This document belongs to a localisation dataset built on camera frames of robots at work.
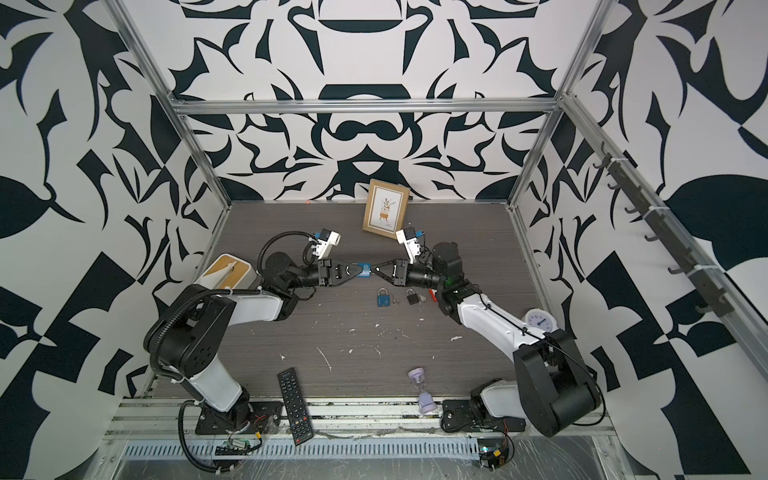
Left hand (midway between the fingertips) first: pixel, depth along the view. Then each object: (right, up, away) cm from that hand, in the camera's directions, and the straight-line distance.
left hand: (364, 268), depth 73 cm
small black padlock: (+14, -12, +22) cm, 28 cm away
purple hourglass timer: (+15, -33, +1) cm, 37 cm away
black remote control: (-17, -35, +2) cm, 39 cm away
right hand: (+2, -1, 0) cm, 3 cm away
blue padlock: (0, -1, +1) cm, 1 cm away
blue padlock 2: (+5, -12, +21) cm, 25 cm away
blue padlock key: (+8, -13, +21) cm, 26 cm away
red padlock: (+16, -5, -5) cm, 17 cm away
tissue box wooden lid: (-43, -3, +19) cm, 48 cm away
